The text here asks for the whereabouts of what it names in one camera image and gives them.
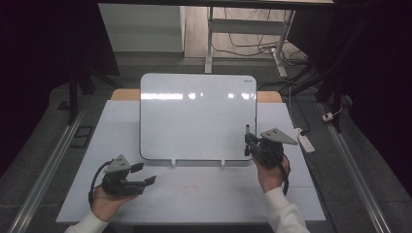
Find black metal stand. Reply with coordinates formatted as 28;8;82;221
57;61;122;125

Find person's left hand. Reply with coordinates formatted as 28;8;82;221
90;185;137;222

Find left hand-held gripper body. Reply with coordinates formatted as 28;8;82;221
101;154;146;197

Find right hand-held gripper cable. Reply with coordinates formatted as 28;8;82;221
279;153;291;197

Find left hand-held gripper cable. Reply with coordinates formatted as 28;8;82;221
87;158;115;208

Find wooden board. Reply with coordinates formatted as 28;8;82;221
110;88;284;104

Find black floor cables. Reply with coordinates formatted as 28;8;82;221
212;8;309;67

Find person's right hand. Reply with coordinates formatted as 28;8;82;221
253;154;291;194

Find white whiteboard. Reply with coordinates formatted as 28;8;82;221
139;72;258;162

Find hand-held gripper cable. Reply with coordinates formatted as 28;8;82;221
87;158;115;208
279;153;291;197

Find white marker with black cap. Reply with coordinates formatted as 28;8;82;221
245;123;252;157

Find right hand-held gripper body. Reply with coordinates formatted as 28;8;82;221
254;127;299;169

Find aluminium rail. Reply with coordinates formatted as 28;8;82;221
319;103;393;233
8;96;91;233

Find white cabinet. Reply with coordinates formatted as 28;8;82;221
97;3;187;53

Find white desk frame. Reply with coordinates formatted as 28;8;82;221
204;6;296;79

